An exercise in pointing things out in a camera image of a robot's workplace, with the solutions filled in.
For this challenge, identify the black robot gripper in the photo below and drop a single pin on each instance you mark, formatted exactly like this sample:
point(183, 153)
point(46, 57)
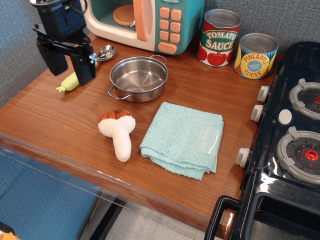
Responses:
point(60, 33)

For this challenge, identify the plush mushroom toy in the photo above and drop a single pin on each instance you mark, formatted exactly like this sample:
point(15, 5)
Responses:
point(118, 125)

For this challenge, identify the light blue folded cloth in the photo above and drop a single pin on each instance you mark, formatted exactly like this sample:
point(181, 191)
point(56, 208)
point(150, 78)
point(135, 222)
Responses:
point(183, 140)

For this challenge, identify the small stainless steel pot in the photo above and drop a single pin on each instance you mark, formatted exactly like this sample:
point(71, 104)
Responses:
point(139, 79)

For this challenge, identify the teal toy microwave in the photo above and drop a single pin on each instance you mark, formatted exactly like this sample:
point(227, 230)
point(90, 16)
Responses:
point(162, 26)

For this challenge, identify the tomato sauce can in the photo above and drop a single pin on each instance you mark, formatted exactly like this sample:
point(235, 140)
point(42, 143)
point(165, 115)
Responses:
point(220, 30)

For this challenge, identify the orange object at corner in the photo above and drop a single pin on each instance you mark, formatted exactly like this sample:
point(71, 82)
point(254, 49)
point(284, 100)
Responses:
point(7, 233)

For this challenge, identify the pineapple slices can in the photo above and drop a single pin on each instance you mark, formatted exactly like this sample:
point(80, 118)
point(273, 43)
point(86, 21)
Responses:
point(255, 56)

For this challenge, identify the black toy stove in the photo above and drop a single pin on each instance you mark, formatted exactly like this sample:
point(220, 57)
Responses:
point(280, 188)

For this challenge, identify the spoon with green handle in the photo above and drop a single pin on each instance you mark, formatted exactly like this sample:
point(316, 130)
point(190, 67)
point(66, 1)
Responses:
point(71, 82)

